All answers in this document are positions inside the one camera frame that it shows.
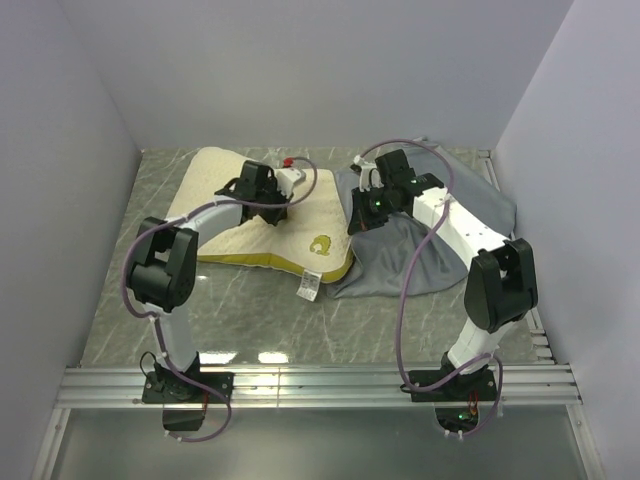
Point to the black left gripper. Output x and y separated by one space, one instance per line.
272 186

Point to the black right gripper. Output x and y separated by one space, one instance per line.
360 219

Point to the cream quilted pillow yellow edge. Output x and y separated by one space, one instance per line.
312 238

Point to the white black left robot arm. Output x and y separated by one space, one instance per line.
159 271

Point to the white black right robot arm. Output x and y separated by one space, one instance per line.
430 201

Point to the white pillow care label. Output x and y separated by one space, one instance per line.
309 286

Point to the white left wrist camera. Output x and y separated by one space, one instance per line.
288 177

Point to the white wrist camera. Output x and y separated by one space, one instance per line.
369 176
288 177

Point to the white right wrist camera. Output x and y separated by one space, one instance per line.
369 176

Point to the aluminium right side rail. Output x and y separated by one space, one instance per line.
507 276

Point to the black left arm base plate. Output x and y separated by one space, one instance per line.
166 388

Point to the aluminium front rail frame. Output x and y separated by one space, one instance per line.
319 422

